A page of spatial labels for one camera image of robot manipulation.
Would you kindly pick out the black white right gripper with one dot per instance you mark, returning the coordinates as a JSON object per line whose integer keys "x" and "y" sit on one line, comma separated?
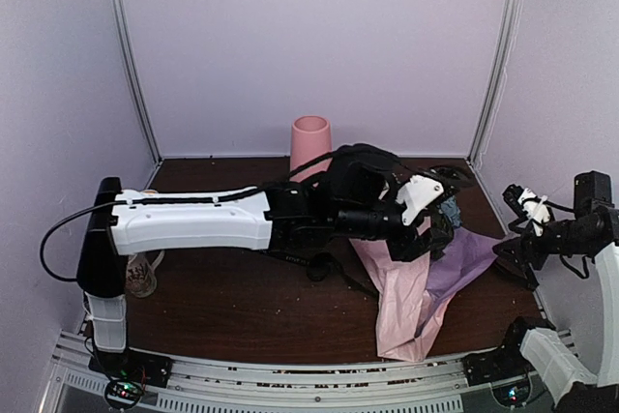
{"x": 523, "y": 245}

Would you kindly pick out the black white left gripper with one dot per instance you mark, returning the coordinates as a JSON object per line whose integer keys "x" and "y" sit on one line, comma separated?
{"x": 443, "y": 227}

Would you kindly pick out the artificial flower bouquet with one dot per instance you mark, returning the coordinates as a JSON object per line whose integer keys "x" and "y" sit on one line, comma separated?
{"x": 447, "y": 210}

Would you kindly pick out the pink wrapping paper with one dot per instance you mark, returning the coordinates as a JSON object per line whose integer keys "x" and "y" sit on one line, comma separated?
{"x": 414, "y": 296}

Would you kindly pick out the black ribbon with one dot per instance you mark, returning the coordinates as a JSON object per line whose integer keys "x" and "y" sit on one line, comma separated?
{"x": 320, "y": 266}

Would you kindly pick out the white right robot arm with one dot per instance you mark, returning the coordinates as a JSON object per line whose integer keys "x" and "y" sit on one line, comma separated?
{"x": 576, "y": 352}

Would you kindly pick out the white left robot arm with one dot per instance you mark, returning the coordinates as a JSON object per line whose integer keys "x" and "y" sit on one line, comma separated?
{"x": 126, "y": 222}

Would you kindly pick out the pink vase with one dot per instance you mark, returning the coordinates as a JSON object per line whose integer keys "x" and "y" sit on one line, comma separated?
{"x": 310, "y": 138}

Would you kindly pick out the clear printed glass cup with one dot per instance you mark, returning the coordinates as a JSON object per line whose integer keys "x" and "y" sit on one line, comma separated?
{"x": 141, "y": 279}

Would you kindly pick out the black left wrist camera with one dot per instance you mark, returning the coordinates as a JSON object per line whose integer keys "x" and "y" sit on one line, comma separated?
{"x": 361, "y": 175}

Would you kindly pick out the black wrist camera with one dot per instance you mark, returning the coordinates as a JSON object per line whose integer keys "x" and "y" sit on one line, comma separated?
{"x": 361, "y": 175}
{"x": 591, "y": 190}

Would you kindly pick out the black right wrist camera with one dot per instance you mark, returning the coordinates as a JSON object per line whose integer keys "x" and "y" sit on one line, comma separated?
{"x": 591, "y": 190}

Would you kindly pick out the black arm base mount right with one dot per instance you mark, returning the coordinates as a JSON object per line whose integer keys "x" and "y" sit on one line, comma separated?
{"x": 495, "y": 365}

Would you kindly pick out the aluminium front rail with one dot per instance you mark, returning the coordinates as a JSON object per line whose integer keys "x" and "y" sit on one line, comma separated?
{"x": 438, "y": 384}

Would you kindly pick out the aluminium right corner post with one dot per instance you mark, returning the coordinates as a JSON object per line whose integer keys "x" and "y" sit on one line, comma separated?
{"x": 496, "y": 80}

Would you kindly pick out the aluminium corner post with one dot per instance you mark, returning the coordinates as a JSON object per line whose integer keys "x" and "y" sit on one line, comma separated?
{"x": 496, "y": 80}
{"x": 132, "y": 76}

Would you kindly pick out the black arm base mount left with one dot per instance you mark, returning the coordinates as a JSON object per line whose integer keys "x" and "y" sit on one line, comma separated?
{"x": 133, "y": 365}

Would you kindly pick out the aluminium left corner post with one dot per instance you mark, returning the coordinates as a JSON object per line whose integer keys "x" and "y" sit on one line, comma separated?
{"x": 132, "y": 76}

